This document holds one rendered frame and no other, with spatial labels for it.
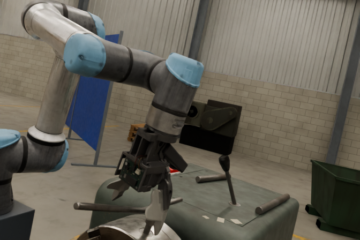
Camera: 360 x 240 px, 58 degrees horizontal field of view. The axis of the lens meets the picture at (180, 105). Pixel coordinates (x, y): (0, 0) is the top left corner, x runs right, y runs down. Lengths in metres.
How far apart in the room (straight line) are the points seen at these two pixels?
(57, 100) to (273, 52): 10.11
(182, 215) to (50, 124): 0.49
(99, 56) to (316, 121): 10.22
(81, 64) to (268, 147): 10.28
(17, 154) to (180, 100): 0.61
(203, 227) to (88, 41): 0.52
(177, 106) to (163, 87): 0.05
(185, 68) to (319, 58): 10.35
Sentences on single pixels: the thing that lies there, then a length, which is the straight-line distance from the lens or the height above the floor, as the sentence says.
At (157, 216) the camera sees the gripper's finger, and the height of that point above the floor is 1.31.
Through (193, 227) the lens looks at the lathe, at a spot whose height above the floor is 1.23.
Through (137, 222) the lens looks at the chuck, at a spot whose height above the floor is 1.24.
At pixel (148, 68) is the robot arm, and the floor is 1.59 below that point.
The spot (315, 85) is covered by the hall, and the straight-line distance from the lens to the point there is 10.77.
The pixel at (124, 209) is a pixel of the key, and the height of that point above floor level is 1.32.
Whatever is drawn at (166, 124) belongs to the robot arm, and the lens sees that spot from 0.62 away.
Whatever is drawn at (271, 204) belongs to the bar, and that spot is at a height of 1.27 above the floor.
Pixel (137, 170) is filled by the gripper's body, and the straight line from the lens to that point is 0.64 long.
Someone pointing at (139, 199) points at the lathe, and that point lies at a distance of 0.95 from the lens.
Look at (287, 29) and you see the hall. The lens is 11.09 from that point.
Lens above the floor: 1.56
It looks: 2 degrees down
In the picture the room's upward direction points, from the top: 12 degrees clockwise
